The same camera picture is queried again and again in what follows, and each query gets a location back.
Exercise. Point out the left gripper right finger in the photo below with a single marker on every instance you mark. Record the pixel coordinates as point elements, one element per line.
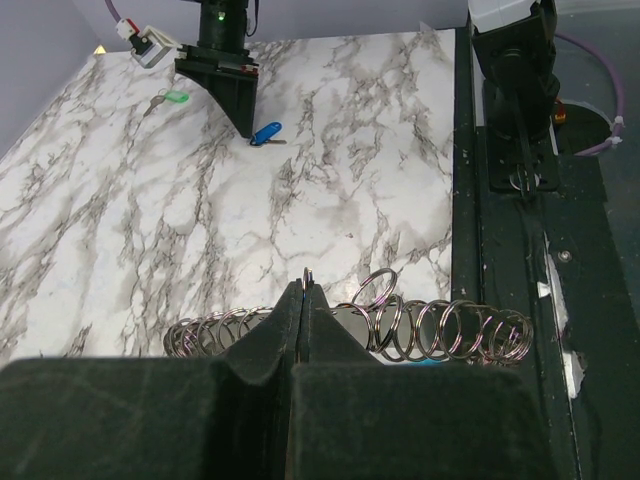
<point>356,418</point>

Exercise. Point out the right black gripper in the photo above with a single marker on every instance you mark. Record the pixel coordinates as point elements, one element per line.
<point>230,78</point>

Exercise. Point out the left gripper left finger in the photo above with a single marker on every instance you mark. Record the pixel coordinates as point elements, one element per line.
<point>215,417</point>

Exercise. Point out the blue tagged key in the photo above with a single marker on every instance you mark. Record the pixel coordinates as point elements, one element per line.
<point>267,136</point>

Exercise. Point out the grey blue spiral keyring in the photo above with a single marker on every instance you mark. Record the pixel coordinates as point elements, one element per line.
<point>393,329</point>

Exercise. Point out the green tagged key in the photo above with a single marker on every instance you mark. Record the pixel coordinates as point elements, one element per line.
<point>172,96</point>

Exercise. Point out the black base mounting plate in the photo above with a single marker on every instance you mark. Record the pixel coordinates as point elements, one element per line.
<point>555,261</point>

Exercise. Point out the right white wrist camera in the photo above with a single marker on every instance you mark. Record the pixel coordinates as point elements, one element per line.
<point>148,46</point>

